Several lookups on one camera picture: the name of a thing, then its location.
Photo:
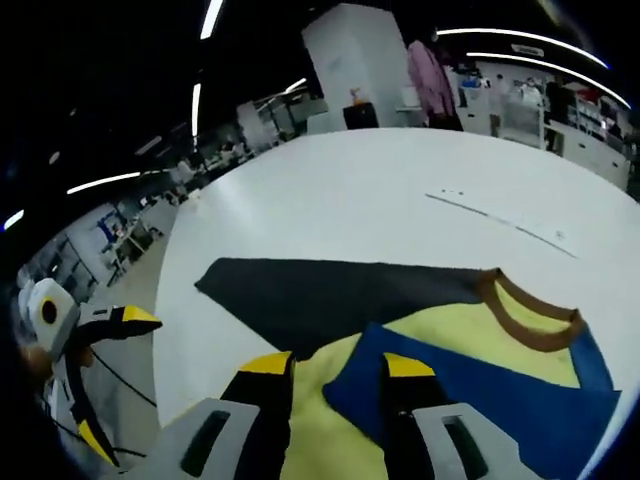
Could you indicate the white storage cabinets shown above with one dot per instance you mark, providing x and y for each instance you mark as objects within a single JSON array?
[{"x": 270, "y": 120}]

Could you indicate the yellow blue grey garment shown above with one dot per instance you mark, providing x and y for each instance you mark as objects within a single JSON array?
[{"x": 325, "y": 300}]

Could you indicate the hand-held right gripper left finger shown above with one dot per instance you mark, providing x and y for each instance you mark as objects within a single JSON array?
[{"x": 225, "y": 435}]

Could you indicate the row of office desks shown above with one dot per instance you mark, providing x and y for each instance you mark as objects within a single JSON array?
[{"x": 125, "y": 235}]

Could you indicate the ceiling air vent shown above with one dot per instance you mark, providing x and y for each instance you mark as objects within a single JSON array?
[{"x": 529, "y": 50}]

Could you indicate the person in pink top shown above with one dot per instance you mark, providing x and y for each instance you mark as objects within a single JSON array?
[{"x": 430, "y": 80}]

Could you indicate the white square pillar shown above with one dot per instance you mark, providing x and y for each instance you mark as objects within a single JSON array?
[{"x": 355, "y": 60}]

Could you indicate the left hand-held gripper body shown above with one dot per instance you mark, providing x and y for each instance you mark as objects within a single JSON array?
[{"x": 50, "y": 315}]

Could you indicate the black cabinet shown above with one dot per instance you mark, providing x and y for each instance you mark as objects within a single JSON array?
[{"x": 360, "y": 117}]

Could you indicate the white drawer trolley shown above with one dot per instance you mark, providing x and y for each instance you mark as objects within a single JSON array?
[{"x": 522, "y": 120}]

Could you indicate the person's left hand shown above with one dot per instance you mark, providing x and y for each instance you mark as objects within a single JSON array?
[{"x": 35, "y": 361}]

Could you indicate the white counter cabinets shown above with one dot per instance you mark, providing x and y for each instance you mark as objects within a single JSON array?
[{"x": 590, "y": 150}]

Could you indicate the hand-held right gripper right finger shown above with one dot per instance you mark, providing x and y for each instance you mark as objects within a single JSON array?
[{"x": 440, "y": 440}]

